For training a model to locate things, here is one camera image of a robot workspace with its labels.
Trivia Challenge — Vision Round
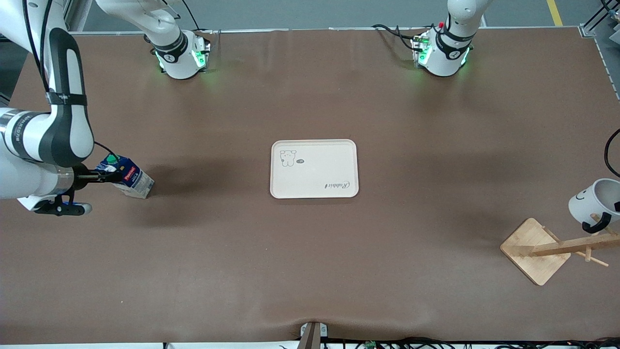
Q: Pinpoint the wooden cup rack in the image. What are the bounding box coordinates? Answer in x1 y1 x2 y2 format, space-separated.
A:
500 213 620 286

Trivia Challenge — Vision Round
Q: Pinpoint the beige plastic tray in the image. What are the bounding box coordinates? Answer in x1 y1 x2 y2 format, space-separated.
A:
270 139 359 199

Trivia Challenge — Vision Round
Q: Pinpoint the blue milk carton green cap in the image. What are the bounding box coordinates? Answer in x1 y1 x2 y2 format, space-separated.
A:
94 154 155 199

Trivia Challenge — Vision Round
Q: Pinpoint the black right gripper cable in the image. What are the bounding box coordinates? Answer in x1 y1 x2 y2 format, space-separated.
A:
22 0 118 157

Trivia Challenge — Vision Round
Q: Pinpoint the aluminium frame profile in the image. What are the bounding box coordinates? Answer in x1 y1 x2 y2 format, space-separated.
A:
65 0 95 33
579 0 620 38

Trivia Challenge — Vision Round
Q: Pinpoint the black base cable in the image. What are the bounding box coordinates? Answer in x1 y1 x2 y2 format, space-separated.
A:
182 0 214 34
372 23 422 51

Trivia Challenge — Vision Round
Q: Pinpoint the white cup black handle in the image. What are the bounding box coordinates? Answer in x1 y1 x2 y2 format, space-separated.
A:
568 178 620 234

